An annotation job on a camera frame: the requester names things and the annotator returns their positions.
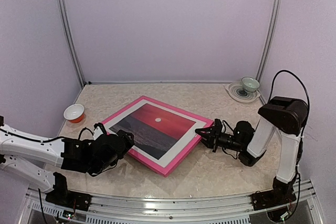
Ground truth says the aluminium corner post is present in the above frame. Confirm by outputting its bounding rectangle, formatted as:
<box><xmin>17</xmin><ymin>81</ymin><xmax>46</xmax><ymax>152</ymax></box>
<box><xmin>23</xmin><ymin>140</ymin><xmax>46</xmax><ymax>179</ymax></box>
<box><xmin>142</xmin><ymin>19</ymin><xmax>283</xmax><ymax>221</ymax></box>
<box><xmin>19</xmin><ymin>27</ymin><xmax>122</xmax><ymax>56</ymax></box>
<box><xmin>256</xmin><ymin>0</ymin><xmax>286</xmax><ymax>83</ymax></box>
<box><xmin>57</xmin><ymin>0</ymin><xmax>86</xmax><ymax>88</ymax></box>

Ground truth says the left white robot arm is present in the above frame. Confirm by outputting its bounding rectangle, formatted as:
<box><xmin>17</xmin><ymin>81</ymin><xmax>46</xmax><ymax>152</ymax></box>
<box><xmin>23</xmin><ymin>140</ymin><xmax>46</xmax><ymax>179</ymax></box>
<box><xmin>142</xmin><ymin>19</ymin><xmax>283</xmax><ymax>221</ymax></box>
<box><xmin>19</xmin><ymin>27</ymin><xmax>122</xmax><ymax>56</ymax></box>
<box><xmin>1</xmin><ymin>123</ymin><xmax>134</xmax><ymax>206</ymax></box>

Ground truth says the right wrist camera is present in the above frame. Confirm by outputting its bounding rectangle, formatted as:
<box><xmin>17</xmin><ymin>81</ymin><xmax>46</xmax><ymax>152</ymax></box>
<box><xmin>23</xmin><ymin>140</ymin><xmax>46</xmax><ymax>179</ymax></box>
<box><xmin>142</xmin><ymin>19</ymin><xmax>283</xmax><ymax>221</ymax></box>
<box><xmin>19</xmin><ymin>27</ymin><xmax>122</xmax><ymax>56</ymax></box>
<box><xmin>214</xmin><ymin>119</ymin><xmax>226</xmax><ymax>133</ymax></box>

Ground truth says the white swirl pattern plate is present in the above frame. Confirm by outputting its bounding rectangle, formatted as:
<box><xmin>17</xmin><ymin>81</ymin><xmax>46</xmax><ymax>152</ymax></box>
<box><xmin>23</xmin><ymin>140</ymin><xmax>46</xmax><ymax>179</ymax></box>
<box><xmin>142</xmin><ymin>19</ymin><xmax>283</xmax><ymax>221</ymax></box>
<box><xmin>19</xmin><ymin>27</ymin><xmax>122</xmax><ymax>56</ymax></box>
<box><xmin>225</xmin><ymin>82</ymin><xmax>260</xmax><ymax>103</ymax></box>

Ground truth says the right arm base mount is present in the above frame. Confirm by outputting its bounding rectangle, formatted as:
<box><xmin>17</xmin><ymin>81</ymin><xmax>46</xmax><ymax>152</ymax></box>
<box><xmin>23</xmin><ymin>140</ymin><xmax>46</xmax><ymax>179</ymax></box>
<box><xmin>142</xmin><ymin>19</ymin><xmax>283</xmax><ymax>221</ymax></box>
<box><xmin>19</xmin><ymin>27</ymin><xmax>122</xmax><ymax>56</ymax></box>
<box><xmin>250</xmin><ymin>176</ymin><xmax>297</xmax><ymax>210</ymax></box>

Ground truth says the white photo mat border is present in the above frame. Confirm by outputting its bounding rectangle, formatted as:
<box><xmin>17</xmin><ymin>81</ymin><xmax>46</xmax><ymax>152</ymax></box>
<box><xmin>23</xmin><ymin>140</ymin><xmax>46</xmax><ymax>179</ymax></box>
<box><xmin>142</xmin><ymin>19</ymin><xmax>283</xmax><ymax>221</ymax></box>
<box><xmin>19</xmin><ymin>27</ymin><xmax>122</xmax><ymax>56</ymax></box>
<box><xmin>104</xmin><ymin>98</ymin><xmax>208</xmax><ymax>168</ymax></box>

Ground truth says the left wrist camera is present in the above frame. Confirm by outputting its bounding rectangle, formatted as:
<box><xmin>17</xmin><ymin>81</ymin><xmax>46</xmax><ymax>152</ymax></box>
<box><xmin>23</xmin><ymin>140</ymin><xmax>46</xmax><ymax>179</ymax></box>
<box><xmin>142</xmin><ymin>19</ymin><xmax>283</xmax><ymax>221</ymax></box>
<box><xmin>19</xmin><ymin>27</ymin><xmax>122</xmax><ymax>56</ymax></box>
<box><xmin>93</xmin><ymin>122</ymin><xmax>107</xmax><ymax>140</ymax></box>

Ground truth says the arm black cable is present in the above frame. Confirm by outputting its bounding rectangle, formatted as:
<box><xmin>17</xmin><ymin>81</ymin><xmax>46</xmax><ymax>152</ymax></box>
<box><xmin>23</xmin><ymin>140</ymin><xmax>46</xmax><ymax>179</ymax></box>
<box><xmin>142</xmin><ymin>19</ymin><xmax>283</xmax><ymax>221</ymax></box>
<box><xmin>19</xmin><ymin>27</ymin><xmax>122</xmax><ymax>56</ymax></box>
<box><xmin>0</xmin><ymin>127</ymin><xmax>95</xmax><ymax>143</ymax></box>
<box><xmin>269</xmin><ymin>70</ymin><xmax>310</xmax><ymax>130</ymax></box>

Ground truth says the pink wooden picture frame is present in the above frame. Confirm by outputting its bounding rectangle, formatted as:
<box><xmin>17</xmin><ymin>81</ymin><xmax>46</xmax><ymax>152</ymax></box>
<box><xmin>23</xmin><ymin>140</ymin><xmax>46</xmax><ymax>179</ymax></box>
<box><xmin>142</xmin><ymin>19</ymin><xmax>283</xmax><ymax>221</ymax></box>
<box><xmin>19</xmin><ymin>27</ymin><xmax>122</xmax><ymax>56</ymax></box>
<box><xmin>101</xmin><ymin>95</ymin><xmax>215</xmax><ymax>178</ymax></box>

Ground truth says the orange white bowl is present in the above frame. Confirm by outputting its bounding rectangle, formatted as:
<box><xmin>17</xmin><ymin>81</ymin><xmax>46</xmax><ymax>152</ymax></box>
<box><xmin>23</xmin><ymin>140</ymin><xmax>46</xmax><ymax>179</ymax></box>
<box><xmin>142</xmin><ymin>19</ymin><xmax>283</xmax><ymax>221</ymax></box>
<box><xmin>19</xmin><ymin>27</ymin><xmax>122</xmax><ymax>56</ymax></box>
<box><xmin>64</xmin><ymin>104</ymin><xmax>85</xmax><ymax>123</ymax></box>

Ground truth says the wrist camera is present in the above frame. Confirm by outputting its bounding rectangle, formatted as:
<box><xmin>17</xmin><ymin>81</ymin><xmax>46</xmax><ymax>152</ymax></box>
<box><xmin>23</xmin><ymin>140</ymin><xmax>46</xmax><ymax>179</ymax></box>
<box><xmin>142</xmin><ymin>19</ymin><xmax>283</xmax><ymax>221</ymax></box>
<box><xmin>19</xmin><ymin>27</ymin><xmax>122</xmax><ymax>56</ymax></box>
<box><xmin>214</xmin><ymin>119</ymin><xmax>226</xmax><ymax>133</ymax></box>
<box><xmin>93</xmin><ymin>122</ymin><xmax>107</xmax><ymax>140</ymax></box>

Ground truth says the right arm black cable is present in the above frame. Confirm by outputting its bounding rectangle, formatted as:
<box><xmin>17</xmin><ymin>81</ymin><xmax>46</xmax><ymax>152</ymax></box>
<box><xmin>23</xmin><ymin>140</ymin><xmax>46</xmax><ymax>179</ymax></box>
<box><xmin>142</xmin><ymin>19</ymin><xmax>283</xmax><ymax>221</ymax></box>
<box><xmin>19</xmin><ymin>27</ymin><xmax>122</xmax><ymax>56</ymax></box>
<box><xmin>269</xmin><ymin>70</ymin><xmax>310</xmax><ymax>130</ymax></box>

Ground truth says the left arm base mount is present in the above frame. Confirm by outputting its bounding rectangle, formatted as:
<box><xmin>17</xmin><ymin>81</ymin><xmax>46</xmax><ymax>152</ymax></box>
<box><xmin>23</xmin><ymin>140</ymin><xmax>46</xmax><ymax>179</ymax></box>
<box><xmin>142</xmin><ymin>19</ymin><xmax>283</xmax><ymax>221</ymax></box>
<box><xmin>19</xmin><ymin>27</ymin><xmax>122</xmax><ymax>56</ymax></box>
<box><xmin>46</xmin><ymin>172</ymin><xmax>92</xmax><ymax>211</ymax></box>

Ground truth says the pale green ceramic bowl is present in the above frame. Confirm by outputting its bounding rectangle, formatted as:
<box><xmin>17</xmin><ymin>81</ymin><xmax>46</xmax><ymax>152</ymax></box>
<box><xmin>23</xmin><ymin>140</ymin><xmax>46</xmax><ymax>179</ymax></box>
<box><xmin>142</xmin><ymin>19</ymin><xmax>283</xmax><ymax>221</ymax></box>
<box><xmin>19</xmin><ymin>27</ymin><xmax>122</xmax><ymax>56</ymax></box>
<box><xmin>241</xmin><ymin>77</ymin><xmax>260</xmax><ymax>93</ymax></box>

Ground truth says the aluminium front rail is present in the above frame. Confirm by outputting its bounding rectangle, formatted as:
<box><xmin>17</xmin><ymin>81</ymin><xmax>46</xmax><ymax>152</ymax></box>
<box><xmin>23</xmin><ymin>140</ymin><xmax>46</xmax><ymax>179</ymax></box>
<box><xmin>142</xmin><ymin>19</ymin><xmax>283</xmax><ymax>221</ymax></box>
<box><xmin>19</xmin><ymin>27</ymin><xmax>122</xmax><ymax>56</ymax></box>
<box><xmin>15</xmin><ymin>180</ymin><xmax>325</xmax><ymax>223</ymax></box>

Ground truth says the right aluminium corner post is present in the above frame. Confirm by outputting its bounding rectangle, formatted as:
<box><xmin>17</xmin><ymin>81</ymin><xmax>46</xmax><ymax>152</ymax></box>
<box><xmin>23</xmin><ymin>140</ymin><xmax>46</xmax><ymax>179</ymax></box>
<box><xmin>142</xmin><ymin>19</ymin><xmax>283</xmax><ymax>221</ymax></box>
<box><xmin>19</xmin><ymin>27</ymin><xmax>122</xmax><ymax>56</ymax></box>
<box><xmin>256</xmin><ymin>0</ymin><xmax>286</xmax><ymax>83</ymax></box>

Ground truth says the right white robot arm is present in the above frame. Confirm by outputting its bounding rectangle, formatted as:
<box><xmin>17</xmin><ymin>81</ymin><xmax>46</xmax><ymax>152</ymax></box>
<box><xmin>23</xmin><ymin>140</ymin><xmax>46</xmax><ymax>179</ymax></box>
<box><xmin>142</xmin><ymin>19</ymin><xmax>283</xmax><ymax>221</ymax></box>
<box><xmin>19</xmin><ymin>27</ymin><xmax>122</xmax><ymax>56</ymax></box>
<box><xmin>195</xmin><ymin>97</ymin><xmax>310</xmax><ymax>205</ymax></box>

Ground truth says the left aluminium corner post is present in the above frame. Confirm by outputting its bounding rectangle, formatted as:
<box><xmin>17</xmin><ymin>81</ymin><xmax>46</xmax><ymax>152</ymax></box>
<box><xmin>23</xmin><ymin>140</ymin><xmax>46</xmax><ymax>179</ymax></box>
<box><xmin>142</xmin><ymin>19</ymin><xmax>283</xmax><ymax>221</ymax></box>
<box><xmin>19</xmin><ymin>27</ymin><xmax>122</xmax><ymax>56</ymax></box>
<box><xmin>57</xmin><ymin>0</ymin><xmax>86</xmax><ymax>88</ymax></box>

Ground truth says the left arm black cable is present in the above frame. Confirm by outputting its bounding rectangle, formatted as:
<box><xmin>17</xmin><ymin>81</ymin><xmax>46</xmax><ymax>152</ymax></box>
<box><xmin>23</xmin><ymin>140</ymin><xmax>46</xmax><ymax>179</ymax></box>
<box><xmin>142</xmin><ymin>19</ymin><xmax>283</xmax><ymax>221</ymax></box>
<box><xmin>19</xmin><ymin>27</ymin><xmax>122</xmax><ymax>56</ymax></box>
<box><xmin>0</xmin><ymin>127</ymin><xmax>95</xmax><ymax>143</ymax></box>

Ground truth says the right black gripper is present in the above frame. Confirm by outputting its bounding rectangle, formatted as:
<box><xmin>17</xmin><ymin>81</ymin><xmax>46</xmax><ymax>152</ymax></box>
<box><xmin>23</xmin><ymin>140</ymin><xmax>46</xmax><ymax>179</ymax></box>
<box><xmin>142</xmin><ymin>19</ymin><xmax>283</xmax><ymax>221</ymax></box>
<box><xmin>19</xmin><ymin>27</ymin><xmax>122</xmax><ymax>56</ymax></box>
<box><xmin>194</xmin><ymin>124</ymin><xmax>244</xmax><ymax>153</ymax></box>

